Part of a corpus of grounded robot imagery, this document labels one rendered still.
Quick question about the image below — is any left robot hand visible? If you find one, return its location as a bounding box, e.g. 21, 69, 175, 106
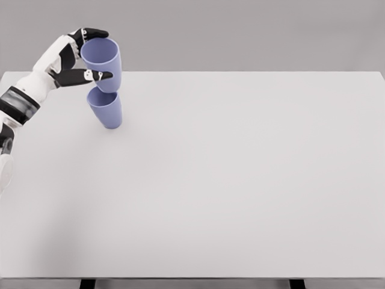
32, 28, 114, 89

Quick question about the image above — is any purple plastic cup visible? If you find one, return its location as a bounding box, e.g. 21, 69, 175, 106
86, 87, 123, 130
80, 37, 122, 93

